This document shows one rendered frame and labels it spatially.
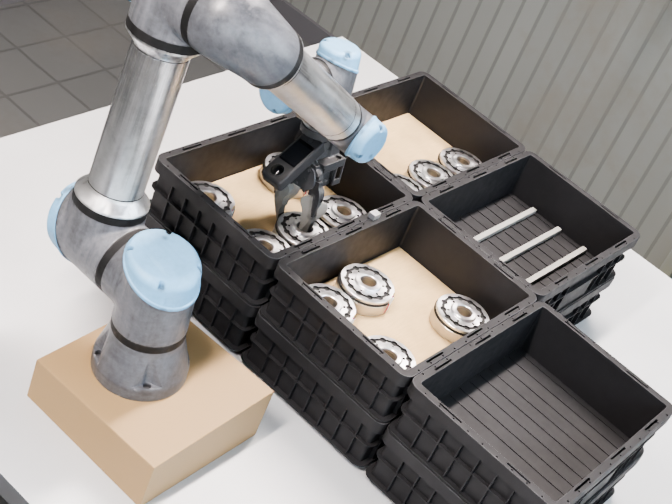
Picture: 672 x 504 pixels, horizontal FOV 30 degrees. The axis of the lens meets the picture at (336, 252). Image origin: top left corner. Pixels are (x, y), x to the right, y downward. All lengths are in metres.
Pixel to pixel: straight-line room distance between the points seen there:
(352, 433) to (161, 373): 0.35
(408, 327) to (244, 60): 0.71
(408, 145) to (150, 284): 1.01
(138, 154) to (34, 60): 2.30
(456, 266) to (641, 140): 1.85
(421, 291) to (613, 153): 1.93
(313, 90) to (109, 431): 0.58
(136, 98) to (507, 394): 0.83
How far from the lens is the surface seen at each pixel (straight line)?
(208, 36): 1.65
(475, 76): 4.32
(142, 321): 1.84
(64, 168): 2.48
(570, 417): 2.20
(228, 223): 2.08
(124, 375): 1.91
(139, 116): 1.79
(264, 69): 1.67
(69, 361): 1.97
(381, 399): 2.00
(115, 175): 1.84
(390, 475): 2.06
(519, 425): 2.13
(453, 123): 2.72
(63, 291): 2.21
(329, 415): 2.09
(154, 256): 1.82
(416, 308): 2.24
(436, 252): 2.32
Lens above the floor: 2.16
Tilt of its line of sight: 36 degrees down
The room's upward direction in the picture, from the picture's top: 24 degrees clockwise
